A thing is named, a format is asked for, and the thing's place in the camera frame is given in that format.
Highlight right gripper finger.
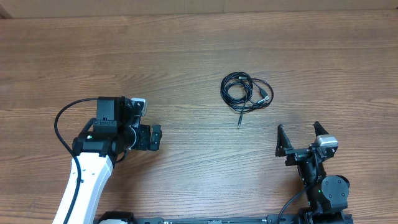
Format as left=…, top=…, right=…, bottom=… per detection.
left=313, top=121, right=329, bottom=136
left=275, top=124, right=293, bottom=157

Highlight black USB-A cable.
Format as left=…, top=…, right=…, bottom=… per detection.
left=228, top=72, right=274, bottom=113

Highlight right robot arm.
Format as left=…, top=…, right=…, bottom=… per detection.
left=275, top=121, right=353, bottom=223

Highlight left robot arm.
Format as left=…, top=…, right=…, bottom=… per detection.
left=53, top=96, right=162, bottom=223

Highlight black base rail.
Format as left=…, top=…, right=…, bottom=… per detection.
left=93, top=212, right=354, bottom=224

